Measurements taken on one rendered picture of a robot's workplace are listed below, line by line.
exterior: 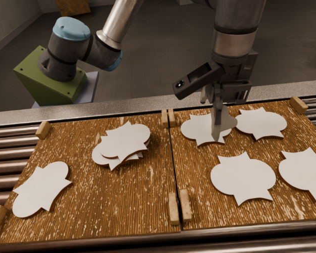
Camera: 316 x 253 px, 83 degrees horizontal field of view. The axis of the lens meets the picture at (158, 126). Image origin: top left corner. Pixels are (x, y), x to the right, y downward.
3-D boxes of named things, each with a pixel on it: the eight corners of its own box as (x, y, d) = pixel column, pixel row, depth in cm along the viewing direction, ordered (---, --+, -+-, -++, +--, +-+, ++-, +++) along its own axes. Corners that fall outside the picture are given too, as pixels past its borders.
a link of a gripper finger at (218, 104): (223, 125, 40) (222, 85, 38) (216, 126, 40) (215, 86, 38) (216, 122, 44) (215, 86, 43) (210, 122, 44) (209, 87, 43)
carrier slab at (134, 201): (50, 126, 62) (47, 123, 61) (167, 116, 60) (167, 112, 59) (-12, 246, 38) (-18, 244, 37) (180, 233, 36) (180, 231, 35)
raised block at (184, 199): (178, 194, 40) (178, 188, 38) (187, 193, 40) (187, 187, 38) (182, 223, 36) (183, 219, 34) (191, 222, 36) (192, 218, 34)
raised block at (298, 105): (287, 102, 58) (291, 95, 56) (293, 102, 58) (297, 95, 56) (298, 114, 54) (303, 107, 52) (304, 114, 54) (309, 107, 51)
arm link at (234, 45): (220, 36, 30) (208, 21, 35) (215, 62, 33) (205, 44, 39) (265, 32, 30) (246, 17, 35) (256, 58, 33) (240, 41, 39)
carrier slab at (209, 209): (167, 115, 61) (167, 112, 59) (289, 103, 60) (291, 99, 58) (183, 231, 37) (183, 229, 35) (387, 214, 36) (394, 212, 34)
